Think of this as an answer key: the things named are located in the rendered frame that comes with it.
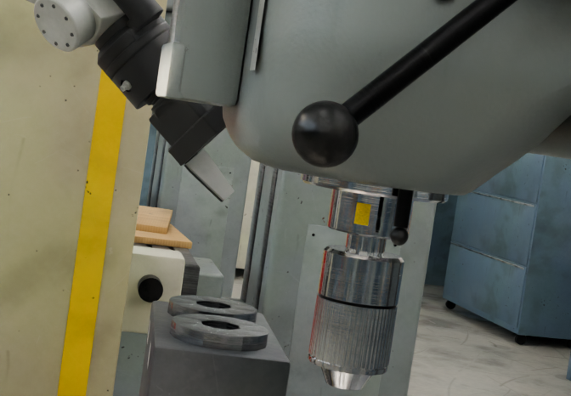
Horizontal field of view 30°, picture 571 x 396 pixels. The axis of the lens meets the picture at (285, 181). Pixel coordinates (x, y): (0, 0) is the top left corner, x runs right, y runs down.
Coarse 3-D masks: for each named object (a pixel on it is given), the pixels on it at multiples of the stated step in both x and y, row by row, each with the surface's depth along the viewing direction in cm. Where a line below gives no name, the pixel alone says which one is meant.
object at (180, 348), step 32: (160, 320) 101; (192, 320) 97; (224, 320) 99; (256, 320) 108; (160, 352) 90; (192, 352) 91; (224, 352) 92; (256, 352) 94; (160, 384) 90; (192, 384) 91; (224, 384) 91; (256, 384) 92
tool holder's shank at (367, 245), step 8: (344, 232) 60; (352, 240) 60; (360, 240) 60; (368, 240) 60; (376, 240) 60; (384, 240) 61; (352, 248) 60; (360, 248) 60; (368, 248) 60; (376, 248) 60; (384, 248) 61
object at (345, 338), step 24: (336, 288) 59; (360, 288) 59; (384, 288) 59; (336, 312) 59; (360, 312) 59; (384, 312) 60; (312, 336) 61; (336, 336) 59; (360, 336) 59; (384, 336) 60; (312, 360) 61; (336, 360) 59; (360, 360) 59; (384, 360) 60
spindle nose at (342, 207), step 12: (336, 192) 60; (348, 192) 59; (336, 204) 60; (348, 204) 59; (372, 204) 59; (384, 204) 59; (336, 216) 60; (348, 216) 59; (372, 216) 59; (384, 216) 59; (336, 228) 60; (348, 228) 59; (360, 228) 59; (372, 228) 59; (384, 228) 59; (408, 228) 60
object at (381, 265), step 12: (324, 252) 61; (336, 252) 60; (348, 252) 59; (360, 252) 60; (336, 264) 60; (348, 264) 59; (360, 264) 59; (372, 264) 59; (384, 264) 59; (396, 264) 60
